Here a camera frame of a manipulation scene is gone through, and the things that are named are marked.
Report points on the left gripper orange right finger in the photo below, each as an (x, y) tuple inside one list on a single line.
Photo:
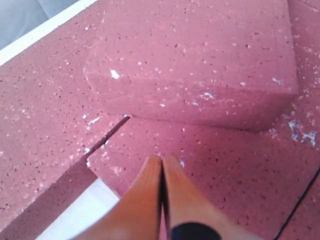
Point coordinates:
[(190, 216)]

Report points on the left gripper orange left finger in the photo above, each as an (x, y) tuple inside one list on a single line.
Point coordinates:
[(137, 215)]

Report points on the far-right edge red brick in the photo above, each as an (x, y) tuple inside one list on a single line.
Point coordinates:
[(303, 223)]

